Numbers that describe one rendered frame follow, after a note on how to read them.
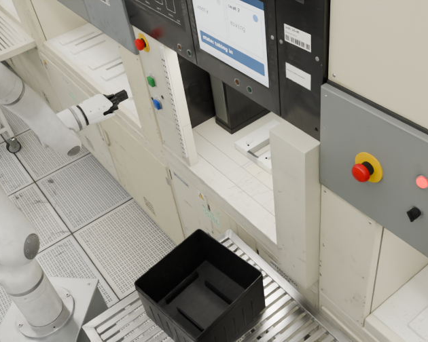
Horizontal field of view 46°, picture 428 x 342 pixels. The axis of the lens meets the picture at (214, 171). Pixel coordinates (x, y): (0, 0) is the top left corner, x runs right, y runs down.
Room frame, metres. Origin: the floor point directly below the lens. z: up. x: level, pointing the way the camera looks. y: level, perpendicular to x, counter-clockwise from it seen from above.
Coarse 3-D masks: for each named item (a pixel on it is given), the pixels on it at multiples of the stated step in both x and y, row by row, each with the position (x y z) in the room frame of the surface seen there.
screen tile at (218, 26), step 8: (200, 0) 1.19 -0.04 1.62; (208, 0) 1.16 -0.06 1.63; (216, 8) 1.14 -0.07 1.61; (200, 16) 1.20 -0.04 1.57; (208, 16) 1.17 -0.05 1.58; (224, 16) 1.11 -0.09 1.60; (200, 24) 1.21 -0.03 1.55; (208, 24) 1.18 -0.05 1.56; (216, 24) 1.14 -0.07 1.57; (224, 24) 1.11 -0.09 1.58; (216, 32) 1.15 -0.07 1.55; (224, 32) 1.12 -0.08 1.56
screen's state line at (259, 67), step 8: (200, 32) 1.21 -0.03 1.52; (208, 40) 1.19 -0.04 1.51; (216, 40) 1.15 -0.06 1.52; (216, 48) 1.16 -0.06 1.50; (224, 48) 1.13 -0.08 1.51; (232, 48) 1.09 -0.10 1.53; (232, 56) 1.10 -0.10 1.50; (240, 56) 1.07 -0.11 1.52; (248, 56) 1.04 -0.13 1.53; (248, 64) 1.04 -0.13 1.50; (256, 64) 1.02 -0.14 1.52; (264, 72) 0.99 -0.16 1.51
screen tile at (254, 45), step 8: (232, 8) 1.08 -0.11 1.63; (240, 8) 1.05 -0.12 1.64; (232, 16) 1.08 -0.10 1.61; (240, 16) 1.05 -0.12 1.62; (248, 16) 1.03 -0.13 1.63; (248, 24) 1.03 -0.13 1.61; (256, 24) 1.01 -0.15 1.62; (232, 32) 1.09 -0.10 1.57; (240, 32) 1.06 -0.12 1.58; (256, 32) 1.01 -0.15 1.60; (232, 40) 1.09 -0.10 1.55; (240, 40) 1.06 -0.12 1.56; (248, 40) 1.04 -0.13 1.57; (256, 40) 1.01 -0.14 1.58; (248, 48) 1.04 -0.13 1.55; (256, 48) 1.01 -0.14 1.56
